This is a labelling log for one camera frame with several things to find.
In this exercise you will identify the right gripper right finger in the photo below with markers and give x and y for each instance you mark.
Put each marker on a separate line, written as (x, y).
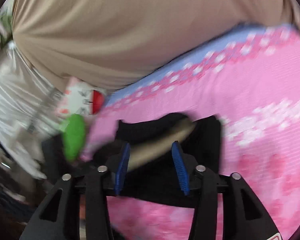
(244, 215)

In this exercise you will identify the beige headboard cushion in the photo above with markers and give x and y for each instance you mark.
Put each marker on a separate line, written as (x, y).
(113, 43)

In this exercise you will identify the pink floral bed sheet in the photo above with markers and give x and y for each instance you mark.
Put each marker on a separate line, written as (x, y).
(243, 91)

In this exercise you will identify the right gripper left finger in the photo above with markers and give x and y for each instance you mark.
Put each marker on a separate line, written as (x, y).
(58, 215)

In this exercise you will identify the black pants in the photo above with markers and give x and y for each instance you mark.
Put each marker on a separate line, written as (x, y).
(151, 174)

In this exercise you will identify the white striped curtain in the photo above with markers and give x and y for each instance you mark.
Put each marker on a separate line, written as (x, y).
(27, 110)

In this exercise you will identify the white red cartoon pillow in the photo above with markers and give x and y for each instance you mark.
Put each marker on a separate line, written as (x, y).
(80, 98)

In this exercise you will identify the green plush toy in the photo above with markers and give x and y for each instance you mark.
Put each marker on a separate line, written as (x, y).
(74, 133)

